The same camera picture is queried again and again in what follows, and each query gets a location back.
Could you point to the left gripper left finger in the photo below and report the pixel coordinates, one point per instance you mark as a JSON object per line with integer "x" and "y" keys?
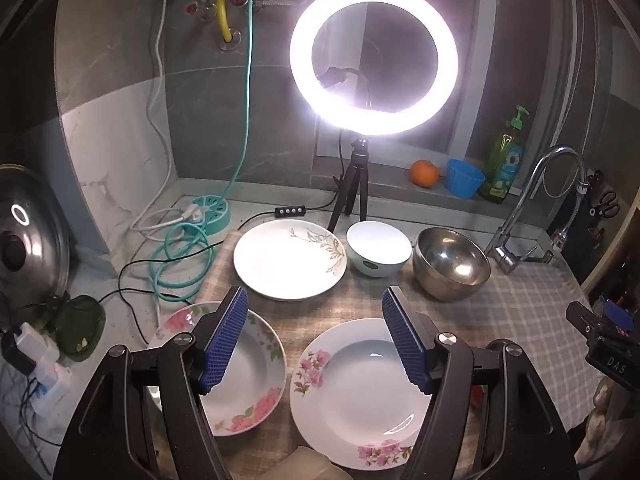
{"x": 109, "y": 435}

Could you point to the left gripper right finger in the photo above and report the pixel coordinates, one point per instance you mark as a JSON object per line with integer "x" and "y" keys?
{"x": 521, "y": 435}

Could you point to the large pink rose plate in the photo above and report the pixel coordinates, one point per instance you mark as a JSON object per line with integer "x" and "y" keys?
{"x": 253, "y": 383}

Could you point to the small pink flower plate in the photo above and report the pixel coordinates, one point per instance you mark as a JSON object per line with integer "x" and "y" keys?
{"x": 351, "y": 400}

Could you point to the large stainless steel bowl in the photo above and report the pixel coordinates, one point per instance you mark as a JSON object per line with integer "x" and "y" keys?
{"x": 448, "y": 265}

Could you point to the light blue ceramic bowl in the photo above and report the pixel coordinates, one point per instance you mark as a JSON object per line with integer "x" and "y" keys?
{"x": 377, "y": 249}

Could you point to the white leaf pattern plate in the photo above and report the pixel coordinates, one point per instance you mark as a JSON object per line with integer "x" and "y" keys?
{"x": 289, "y": 259}

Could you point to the right gloved hand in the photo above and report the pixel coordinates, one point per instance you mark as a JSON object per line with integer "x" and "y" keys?
{"x": 613, "y": 409}

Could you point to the white charger plugs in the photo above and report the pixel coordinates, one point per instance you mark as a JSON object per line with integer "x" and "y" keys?
{"x": 36, "y": 356}

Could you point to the dark green dish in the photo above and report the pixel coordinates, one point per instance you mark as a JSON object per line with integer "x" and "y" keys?
{"x": 78, "y": 325}

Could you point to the black scissors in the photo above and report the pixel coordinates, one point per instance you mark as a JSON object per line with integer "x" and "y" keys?
{"x": 608, "y": 205}

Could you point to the chrome faucet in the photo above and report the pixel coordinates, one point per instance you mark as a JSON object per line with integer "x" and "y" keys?
{"x": 506, "y": 261}

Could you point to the green dish soap bottle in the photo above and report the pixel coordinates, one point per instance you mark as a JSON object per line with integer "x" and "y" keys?
{"x": 505, "y": 159}

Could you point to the steel pot lid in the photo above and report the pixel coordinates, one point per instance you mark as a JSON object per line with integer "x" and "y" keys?
{"x": 35, "y": 249}

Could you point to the blue plastic cup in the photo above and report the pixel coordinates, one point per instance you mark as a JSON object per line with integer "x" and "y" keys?
{"x": 463, "y": 179}

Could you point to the teal power strip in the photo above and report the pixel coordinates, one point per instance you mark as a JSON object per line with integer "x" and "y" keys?
{"x": 208, "y": 213}

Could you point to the orange fruit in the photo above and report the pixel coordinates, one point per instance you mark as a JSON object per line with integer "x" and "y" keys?
{"x": 423, "y": 173}

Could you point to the inline light remote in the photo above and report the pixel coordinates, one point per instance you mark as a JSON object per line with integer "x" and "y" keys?
{"x": 282, "y": 212}

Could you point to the black tripod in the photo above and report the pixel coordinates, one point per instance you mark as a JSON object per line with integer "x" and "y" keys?
{"x": 355, "y": 183}

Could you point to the ring light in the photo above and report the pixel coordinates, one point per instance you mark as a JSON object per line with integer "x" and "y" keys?
{"x": 336, "y": 110}

